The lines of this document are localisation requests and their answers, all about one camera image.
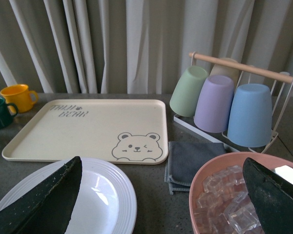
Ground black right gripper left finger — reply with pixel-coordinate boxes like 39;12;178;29
0;156;83;234

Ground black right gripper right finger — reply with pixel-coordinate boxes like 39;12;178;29
243;157;293;234

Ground white ribbed plate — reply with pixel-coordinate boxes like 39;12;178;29
0;158;137;234

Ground clear ice cubes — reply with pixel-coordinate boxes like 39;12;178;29
194;165;264;234

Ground pink bowl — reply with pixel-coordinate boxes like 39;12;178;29
189;152;293;234

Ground blue plastic cup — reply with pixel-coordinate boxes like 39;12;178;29
227;83;272;148

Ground dark green mug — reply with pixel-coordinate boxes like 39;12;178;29
0;97;19;129

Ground grey folded cloth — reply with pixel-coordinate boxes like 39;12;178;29
164;141;227;195

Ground purple plastic cup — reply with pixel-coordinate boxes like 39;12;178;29
194;75;234;133

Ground cream bear tray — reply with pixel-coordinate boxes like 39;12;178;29
2;99;168;165

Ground yellow mug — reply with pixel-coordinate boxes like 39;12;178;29
0;84;39;113

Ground green plastic cup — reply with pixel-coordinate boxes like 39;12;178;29
169;65;209;117

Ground beige plastic cup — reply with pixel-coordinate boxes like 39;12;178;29
210;64;239;86

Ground grey white curtain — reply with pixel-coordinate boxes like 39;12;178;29
0;0;293;94

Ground wooden rack handle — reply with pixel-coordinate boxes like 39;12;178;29
188;52;293;84

